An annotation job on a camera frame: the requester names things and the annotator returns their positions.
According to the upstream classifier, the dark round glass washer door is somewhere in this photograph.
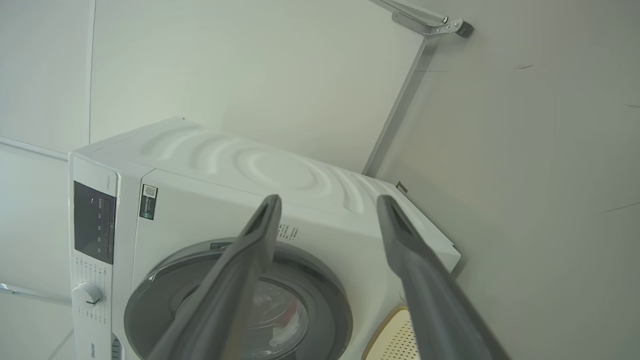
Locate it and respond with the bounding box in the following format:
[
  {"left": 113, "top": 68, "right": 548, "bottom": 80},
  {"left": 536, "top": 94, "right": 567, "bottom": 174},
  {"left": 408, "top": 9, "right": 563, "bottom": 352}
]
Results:
[{"left": 123, "top": 239, "right": 354, "bottom": 360}]

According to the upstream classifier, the white plastic appliance dial knob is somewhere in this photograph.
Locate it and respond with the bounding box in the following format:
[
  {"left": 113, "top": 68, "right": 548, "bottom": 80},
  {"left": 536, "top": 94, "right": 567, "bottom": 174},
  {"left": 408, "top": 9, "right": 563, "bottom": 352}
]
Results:
[{"left": 72, "top": 281, "right": 104, "bottom": 307}]

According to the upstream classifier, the white front-load washing machine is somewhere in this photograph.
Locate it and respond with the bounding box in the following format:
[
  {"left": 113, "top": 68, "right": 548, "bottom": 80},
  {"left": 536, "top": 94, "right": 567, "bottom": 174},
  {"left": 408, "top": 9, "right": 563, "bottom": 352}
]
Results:
[{"left": 68, "top": 116, "right": 462, "bottom": 360}]

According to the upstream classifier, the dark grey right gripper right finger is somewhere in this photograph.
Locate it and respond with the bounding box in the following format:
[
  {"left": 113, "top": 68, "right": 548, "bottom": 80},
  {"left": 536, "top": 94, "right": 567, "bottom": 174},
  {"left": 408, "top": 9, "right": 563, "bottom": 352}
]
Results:
[{"left": 376, "top": 194, "right": 511, "bottom": 360}]

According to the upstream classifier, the dark QR code sticker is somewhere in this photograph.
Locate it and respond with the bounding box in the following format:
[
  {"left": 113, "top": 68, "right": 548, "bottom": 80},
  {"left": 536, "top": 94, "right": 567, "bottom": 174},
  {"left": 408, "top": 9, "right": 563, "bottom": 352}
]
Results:
[{"left": 139, "top": 184, "right": 158, "bottom": 221}]

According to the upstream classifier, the cream perforated laundry basket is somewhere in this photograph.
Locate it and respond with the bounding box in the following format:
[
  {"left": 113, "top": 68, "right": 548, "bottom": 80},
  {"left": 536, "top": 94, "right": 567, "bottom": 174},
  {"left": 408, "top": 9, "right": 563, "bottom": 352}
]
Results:
[{"left": 361, "top": 305, "right": 421, "bottom": 360}]

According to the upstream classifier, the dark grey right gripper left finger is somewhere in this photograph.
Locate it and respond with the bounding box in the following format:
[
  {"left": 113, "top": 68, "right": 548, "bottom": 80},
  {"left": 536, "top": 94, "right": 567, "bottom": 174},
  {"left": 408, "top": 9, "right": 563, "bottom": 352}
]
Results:
[{"left": 146, "top": 194, "right": 283, "bottom": 360}]

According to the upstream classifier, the red and white jersey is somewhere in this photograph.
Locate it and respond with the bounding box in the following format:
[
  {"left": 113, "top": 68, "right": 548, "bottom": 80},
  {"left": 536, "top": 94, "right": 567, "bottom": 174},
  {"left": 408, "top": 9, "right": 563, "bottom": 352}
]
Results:
[{"left": 252, "top": 295, "right": 308, "bottom": 358}]

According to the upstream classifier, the metal frame with caster wheel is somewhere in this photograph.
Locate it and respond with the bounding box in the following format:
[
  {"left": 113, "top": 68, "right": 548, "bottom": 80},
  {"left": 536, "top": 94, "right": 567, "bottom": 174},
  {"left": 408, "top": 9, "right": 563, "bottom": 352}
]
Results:
[{"left": 363, "top": 0, "right": 474, "bottom": 177}]

